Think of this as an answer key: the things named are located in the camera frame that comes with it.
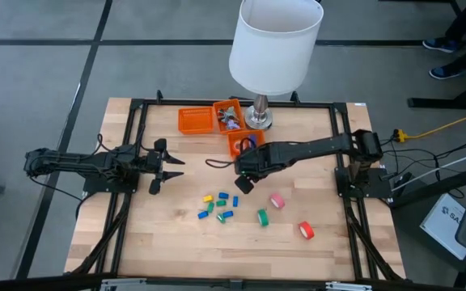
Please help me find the orange plastic mesh basket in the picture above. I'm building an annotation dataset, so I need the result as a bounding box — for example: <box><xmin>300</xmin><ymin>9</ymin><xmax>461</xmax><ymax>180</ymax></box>
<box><xmin>212</xmin><ymin>98</ymin><xmax>248</xmax><ymax>135</ymax></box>
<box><xmin>177</xmin><ymin>106</ymin><xmax>215</xmax><ymax>136</ymax></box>
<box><xmin>227</xmin><ymin>129</ymin><xmax>267</xmax><ymax>161</ymax></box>

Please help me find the black crossbar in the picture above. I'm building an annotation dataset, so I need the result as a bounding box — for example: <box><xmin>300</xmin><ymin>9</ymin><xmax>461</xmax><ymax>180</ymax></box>
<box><xmin>0</xmin><ymin>272</ymin><xmax>466</xmax><ymax>291</ymax></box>

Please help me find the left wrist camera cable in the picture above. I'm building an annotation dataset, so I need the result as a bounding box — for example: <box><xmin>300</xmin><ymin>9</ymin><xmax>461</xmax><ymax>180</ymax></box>
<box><xmin>94</xmin><ymin>132</ymin><xmax>117</xmax><ymax>154</ymax></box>

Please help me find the person's blue shoe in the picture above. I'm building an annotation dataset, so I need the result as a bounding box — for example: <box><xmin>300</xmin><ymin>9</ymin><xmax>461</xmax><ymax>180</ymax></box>
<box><xmin>428</xmin><ymin>65</ymin><xmax>462</xmax><ymax>81</ymax></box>
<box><xmin>422</xmin><ymin>37</ymin><xmax>460</xmax><ymax>54</ymax></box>

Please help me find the silver metal bracket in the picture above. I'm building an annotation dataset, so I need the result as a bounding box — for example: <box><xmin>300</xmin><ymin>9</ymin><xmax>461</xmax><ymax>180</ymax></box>
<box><xmin>324</xmin><ymin>281</ymin><xmax>374</xmax><ymax>291</ymax></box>
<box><xmin>99</xmin><ymin>277</ymin><xmax>149</xmax><ymax>291</ymax></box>

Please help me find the white cable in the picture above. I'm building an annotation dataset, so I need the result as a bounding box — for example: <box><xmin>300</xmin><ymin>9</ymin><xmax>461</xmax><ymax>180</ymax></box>
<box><xmin>391</xmin><ymin>144</ymin><xmax>466</xmax><ymax>191</ymax></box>

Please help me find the pink tape roll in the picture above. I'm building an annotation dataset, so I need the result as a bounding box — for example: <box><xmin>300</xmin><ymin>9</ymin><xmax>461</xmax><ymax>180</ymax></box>
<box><xmin>269</xmin><ymin>193</ymin><xmax>286</xmax><ymax>210</ymax></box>

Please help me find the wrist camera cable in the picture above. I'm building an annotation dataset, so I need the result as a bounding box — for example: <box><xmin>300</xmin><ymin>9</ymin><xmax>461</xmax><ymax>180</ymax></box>
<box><xmin>94</xmin><ymin>132</ymin><xmax>117</xmax><ymax>154</ymax></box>
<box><xmin>205</xmin><ymin>136</ymin><xmax>258</xmax><ymax>170</ymax></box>

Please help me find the black power adapter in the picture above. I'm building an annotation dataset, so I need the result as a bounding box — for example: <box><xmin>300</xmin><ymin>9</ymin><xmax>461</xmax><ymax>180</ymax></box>
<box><xmin>394</xmin><ymin>171</ymin><xmax>414</xmax><ymax>188</ymax></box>

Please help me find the white cardboard box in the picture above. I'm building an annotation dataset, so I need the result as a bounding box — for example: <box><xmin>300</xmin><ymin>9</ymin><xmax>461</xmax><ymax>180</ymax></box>
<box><xmin>420</xmin><ymin>192</ymin><xmax>466</xmax><ymax>261</ymax></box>

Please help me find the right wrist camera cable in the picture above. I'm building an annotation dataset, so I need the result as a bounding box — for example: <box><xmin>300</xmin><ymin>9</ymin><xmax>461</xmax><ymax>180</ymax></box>
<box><xmin>205</xmin><ymin>136</ymin><xmax>258</xmax><ymax>170</ymax></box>

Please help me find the red tape roll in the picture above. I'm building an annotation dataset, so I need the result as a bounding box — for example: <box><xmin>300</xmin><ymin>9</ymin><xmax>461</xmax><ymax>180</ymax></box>
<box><xmin>298</xmin><ymin>221</ymin><xmax>316</xmax><ymax>240</ymax></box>

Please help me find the black desk beam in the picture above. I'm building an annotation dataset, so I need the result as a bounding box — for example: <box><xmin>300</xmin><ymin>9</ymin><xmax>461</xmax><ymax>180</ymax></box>
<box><xmin>389</xmin><ymin>160</ymin><xmax>466</xmax><ymax>209</ymax></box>

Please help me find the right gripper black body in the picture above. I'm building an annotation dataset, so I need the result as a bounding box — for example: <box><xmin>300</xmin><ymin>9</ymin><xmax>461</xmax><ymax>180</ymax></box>
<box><xmin>235</xmin><ymin>143</ymin><xmax>278</xmax><ymax>181</ymax></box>

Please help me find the table lamp white shade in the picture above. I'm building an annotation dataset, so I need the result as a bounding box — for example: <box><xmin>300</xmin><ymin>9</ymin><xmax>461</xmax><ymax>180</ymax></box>
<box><xmin>228</xmin><ymin>0</ymin><xmax>325</xmax><ymax>131</ymax></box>

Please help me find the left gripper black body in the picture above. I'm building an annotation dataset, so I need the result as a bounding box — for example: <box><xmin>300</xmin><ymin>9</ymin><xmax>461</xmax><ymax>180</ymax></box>
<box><xmin>142</xmin><ymin>150</ymin><xmax>165</xmax><ymax>183</ymax></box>

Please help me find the yellow power cord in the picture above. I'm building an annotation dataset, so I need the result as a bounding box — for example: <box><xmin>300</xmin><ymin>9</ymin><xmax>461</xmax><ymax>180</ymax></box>
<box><xmin>392</xmin><ymin>103</ymin><xmax>466</xmax><ymax>143</ymax></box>

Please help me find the black desk leg frame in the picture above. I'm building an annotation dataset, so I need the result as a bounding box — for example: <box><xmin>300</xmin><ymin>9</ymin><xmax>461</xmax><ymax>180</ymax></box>
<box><xmin>407</xmin><ymin>52</ymin><xmax>466</xmax><ymax>111</ymax></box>

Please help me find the black aluminium table frame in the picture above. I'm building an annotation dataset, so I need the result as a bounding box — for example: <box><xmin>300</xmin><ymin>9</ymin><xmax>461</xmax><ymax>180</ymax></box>
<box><xmin>66</xmin><ymin>89</ymin><xmax>407</xmax><ymax>284</ymax></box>

